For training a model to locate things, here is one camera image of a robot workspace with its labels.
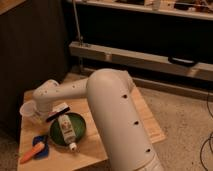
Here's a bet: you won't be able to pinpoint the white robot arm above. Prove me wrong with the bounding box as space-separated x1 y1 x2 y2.
33 69 164 171

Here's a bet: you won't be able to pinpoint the clear plastic cup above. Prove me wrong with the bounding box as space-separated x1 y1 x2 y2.
19 100 35 120

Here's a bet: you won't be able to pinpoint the white bottle with label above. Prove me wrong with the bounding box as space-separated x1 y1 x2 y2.
58 115 77 151

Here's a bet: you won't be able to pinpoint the orange toy carrot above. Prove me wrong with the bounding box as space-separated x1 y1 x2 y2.
19 142 45 164

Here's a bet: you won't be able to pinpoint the green round plate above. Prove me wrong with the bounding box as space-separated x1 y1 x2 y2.
49 113 86 146

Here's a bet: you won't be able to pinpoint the blue sponge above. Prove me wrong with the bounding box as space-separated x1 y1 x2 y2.
32 135 49 160

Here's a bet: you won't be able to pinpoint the white horizontal beam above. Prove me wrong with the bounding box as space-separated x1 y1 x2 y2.
69 41 213 81

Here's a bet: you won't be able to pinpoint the metal vertical pole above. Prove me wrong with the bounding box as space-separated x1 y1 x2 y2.
72 0 83 46

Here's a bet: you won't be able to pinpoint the black handle on rail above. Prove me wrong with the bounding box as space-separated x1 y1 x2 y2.
168 57 198 67

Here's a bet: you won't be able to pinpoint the black cables on floor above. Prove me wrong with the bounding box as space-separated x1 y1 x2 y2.
199 96 213 171

